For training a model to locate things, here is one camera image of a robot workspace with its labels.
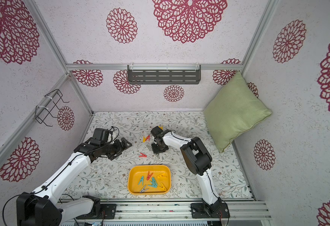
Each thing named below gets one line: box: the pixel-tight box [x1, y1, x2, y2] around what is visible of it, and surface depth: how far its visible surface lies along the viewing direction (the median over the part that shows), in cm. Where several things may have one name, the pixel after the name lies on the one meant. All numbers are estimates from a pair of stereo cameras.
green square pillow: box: [203, 71, 273, 154], surface depth 87 cm
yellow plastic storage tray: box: [127, 164, 172, 195], surface depth 85 cm
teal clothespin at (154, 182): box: [148, 177, 158, 188], surface depth 83 cm
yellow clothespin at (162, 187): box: [157, 182, 168, 192], surface depth 82 cm
